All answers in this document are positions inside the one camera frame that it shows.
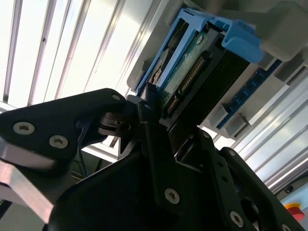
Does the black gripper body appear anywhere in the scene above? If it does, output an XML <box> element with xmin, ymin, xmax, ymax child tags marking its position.
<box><xmin>48</xmin><ymin>151</ymin><xmax>224</xmax><ymax>231</ymax></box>

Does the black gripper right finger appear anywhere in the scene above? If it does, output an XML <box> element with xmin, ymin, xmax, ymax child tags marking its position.
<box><xmin>195</xmin><ymin>127</ymin><xmax>308</xmax><ymax>231</ymax></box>

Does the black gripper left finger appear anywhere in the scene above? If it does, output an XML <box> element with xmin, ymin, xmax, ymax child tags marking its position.
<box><xmin>0</xmin><ymin>83</ymin><xmax>188</xmax><ymax>217</ymax></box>

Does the hard disk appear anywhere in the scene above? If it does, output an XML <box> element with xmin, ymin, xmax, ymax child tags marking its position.
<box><xmin>133</xmin><ymin>7</ymin><xmax>264</xmax><ymax>132</ymax></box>

